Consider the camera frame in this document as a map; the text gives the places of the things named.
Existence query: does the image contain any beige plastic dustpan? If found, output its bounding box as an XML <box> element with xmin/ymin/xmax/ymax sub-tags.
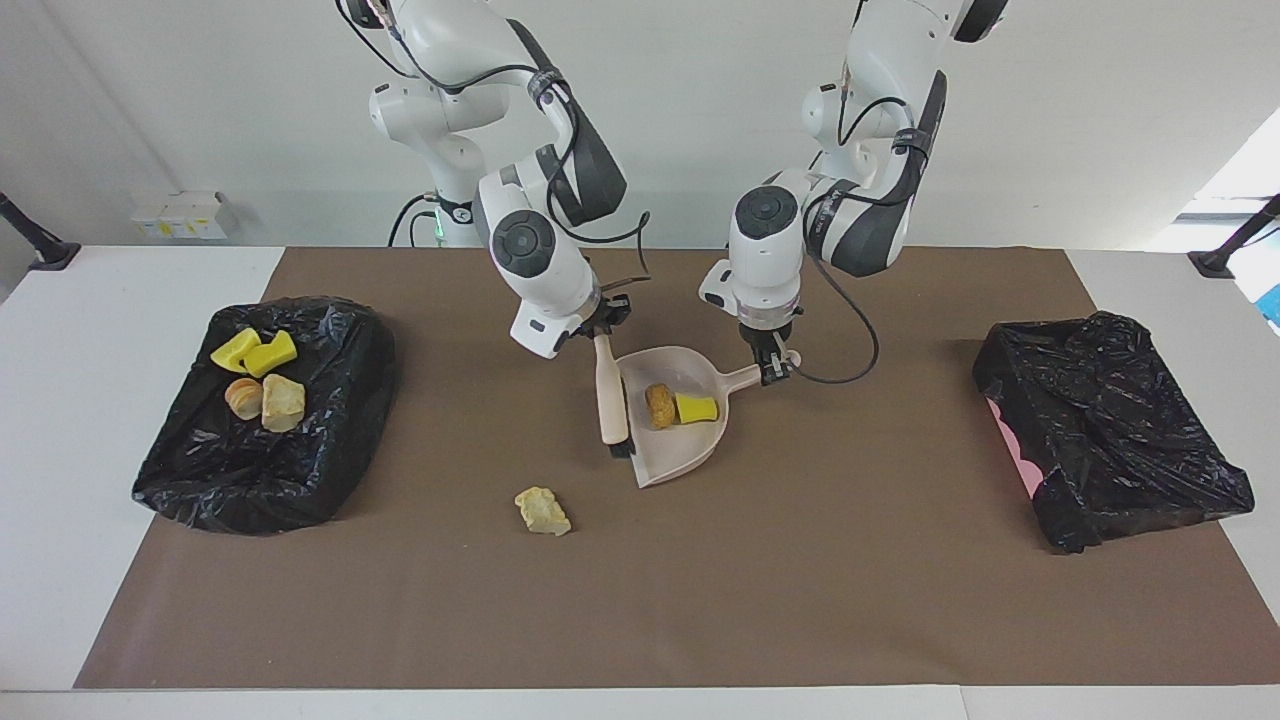
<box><xmin>615</xmin><ymin>345</ymin><xmax>802</xmax><ymax>490</ymax></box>

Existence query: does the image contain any pale foam chunk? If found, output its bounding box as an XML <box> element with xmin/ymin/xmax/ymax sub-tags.
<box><xmin>515</xmin><ymin>487</ymin><xmax>573</xmax><ymax>537</ymax></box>

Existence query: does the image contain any beige foam chunk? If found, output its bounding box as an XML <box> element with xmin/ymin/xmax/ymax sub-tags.
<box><xmin>261</xmin><ymin>374</ymin><xmax>307</xmax><ymax>433</ymax></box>

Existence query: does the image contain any notched yellow sponge piece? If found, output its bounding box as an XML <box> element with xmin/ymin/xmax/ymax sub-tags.
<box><xmin>245</xmin><ymin>330</ymin><xmax>298</xmax><ymax>379</ymax></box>

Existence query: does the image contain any smooth yellow sponge piece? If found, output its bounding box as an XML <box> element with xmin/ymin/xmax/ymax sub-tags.
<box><xmin>210</xmin><ymin>327</ymin><xmax>263</xmax><ymax>374</ymax></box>

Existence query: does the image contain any left black trash bag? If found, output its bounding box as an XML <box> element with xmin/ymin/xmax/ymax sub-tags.
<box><xmin>972</xmin><ymin>311</ymin><xmax>1256</xmax><ymax>554</ymax></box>

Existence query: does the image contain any black trash bag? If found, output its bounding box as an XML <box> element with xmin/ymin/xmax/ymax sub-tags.
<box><xmin>972</xmin><ymin>311</ymin><xmax>1256</xmax><ymax>554</ymax></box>
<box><xmin>131</xmin><ymin>295</ymin><xmax>397</xmax><ymax>536</ymax></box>

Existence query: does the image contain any right black trash bag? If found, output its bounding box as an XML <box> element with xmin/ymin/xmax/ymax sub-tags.
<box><xmin>131</xmin><ymin>295</ymin><xmax>397</xmax><ymax>536</ymax></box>

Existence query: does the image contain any brown paper table mat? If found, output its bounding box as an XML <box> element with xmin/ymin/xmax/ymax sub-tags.
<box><xmin>73</xmin><ymin>247</ymin><xmax>1280</xmax><ymax>691</ymax></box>

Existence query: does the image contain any black stand clamp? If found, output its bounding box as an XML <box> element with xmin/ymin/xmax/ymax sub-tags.
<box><xmin>0</xmin><ymin>192</ymin><xmax>81</xmax><ymax>272</ymax></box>
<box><xmin>1188</xmin><ymin>195</ymin><xmax>1280</xmax><ymax>279</ymax></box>

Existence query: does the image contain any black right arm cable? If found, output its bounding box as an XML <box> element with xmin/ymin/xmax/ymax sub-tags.
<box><xmin>340</xmin><ymin>0</ymin><xmax>651</xmax><ymax>291</ymax></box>

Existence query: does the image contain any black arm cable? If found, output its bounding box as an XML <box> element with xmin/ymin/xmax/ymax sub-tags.
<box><xmin>340</xmin><ymin>0</ymin><xmax>651</xmax><ymax>291</ymax></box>
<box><xmin>795</xmin><ymin>95</ymin><xmax>881</xmax><ymax>386</ymax></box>

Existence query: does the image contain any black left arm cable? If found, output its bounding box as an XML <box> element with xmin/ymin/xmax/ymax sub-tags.
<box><xmin>795</xmin><ymin>95</ymin><xmax>881</xmax><ymax>386</ymax></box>

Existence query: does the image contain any white wall outlet box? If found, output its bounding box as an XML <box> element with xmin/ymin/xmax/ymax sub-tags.
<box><xmin>132</xmin><ymin>191</ymin><xmax>239</xmax><ymax>241</ymax></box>

